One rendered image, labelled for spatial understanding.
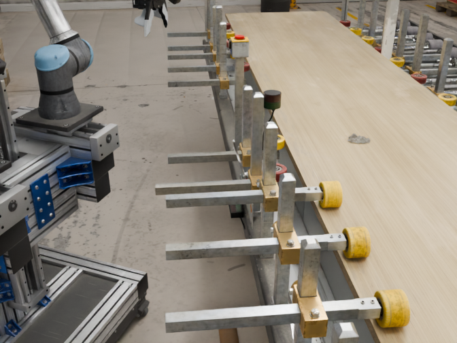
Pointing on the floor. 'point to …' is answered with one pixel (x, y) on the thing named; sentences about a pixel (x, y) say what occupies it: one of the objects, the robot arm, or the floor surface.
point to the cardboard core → (228, 335)
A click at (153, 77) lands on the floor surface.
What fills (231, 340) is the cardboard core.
